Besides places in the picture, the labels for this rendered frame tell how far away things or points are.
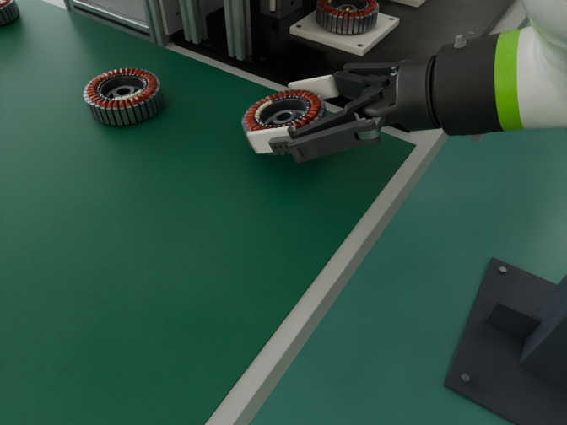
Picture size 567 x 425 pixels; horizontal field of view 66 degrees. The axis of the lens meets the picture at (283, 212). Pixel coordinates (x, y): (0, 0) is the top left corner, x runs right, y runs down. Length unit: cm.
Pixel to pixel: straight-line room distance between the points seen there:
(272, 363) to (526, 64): 34
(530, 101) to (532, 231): 130
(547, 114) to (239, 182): 35
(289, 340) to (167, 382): 12
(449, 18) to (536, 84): 57
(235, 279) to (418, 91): 27
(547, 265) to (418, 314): 48
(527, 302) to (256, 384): 117
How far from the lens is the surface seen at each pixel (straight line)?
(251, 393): 42
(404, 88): 48
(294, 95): 62
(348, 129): 47
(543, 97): 44
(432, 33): 92
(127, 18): 95
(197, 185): 58
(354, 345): 129
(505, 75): 44
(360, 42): 83
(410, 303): 139
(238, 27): 76
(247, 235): 51
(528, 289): 153
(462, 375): 130
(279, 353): 44
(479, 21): 100
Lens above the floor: 115
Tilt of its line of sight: 48 degrees down
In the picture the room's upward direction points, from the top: 1 degrees clockwise
